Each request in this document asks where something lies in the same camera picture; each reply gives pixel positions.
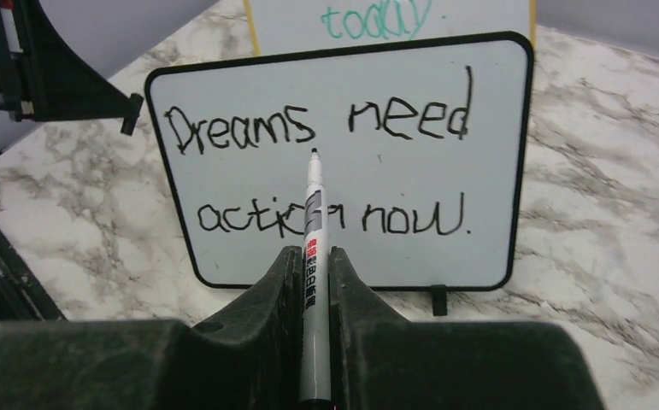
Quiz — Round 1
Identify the black framed whiteboard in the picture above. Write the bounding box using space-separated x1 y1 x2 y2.
144 32 534 290

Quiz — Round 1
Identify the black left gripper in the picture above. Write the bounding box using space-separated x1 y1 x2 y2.
0 1 144 136

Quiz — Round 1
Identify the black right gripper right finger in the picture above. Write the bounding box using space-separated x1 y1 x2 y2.
330 248 604 409

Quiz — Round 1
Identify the black small-board stand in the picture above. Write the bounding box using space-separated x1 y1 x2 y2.
430 284 448 317

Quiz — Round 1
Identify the yellow framed whiteboard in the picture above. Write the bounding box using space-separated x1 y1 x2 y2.
244 0 537 56

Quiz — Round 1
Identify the black whiteboard marker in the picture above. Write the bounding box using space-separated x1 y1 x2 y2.
297 148 337 409

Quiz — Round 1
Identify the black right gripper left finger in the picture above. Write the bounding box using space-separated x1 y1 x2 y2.
0 247 301 409

